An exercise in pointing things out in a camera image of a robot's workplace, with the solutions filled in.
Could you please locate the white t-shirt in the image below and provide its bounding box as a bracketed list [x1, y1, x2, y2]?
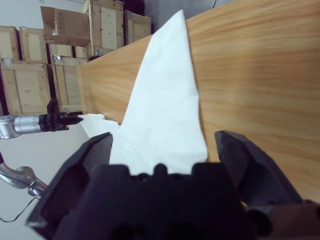
[77, 9, 209, 176]

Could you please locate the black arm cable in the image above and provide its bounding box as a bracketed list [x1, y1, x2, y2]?
[0, 196, 42, 223]

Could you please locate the wooden crate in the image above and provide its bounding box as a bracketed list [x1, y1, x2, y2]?
[47, 43, 87, 59]
[87, 0, 125, 56]
[0, 26, 21, 61]
[0, 58, 53, 116]
[123, 9, 153, 47]
[19, 26, 48, 62]
[51, 55, 89, 113]

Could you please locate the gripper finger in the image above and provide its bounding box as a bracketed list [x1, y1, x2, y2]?
[214, 129, 305, 208]

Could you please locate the open cardboard box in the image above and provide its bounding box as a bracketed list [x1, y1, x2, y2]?
[40, 6, 91, 47]

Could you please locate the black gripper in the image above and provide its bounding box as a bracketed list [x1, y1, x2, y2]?
[24, 113, 114, 228]

